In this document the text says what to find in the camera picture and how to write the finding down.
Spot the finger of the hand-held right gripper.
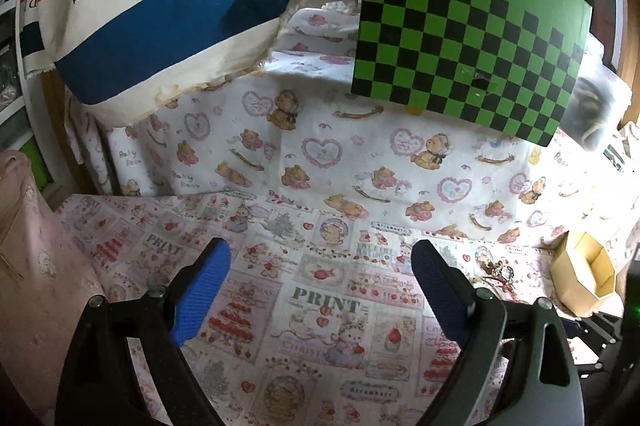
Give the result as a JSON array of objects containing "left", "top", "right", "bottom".
[{"left": 565, "top": 312, "right": 625, "bottom": 377}]

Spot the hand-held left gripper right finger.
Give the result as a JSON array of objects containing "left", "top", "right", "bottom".
[{"left": 410, "top": 240, "right": 586, "bottom": 426}]

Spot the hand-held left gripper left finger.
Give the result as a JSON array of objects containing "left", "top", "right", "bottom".
[{"left": 55, "top": 237, "right": 232, "bottom": 426}]

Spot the yellow octagonal box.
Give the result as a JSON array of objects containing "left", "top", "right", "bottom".
[{"left": 550, "top": 231, "right": 619, "bottom": 315}]

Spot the red beaded necklace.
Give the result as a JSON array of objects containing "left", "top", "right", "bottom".
[{"left": 479, "top": 256, "right": 517, "bottom": 293}]

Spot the strawberry printed cloth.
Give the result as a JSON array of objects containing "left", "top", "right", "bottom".
[{"left": 54, "top": 190, "right": 576, "bottom": 426}]

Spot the pink cloth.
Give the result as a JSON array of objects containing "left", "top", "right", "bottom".
[{"left": 0, "top": 150, "right": 132, "bottom": 413}]

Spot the teddy bear printed cloth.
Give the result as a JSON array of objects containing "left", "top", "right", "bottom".
[{"left": 65, "top": 6, "right": 640, "bottom": 254}]

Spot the clear plastic container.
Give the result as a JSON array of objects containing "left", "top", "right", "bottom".
[{"left": 560, "top": 31, "right": 632, "bottom": 153}]

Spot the green checkerboard board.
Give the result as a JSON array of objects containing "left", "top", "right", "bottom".
[{"left": 350, "top": 0, "right": 594, "bottom": 148}]

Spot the large striped pillow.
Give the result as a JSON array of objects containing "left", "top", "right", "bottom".
[{"left": 52, "top": 0, "right": 372, "bottom": 127}]

